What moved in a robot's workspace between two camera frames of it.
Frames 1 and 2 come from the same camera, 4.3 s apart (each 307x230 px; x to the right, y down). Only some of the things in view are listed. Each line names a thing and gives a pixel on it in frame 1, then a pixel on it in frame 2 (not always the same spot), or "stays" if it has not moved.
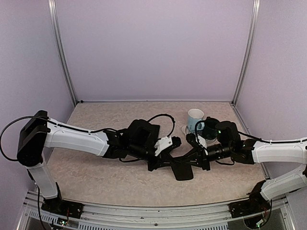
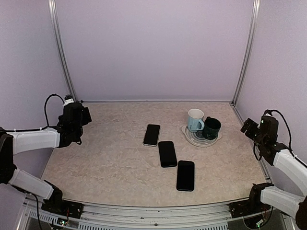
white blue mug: x=194 y=115 stays
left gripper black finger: x=162 y=161 -> x=86 y=116
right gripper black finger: x=195 y=159 -> x=251 y=129
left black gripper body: x=136 y=153 -> x=79 y=131
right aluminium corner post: x=254 y=16 stays
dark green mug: x=210 y=131 stays
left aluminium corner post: x=52 y=6 stays
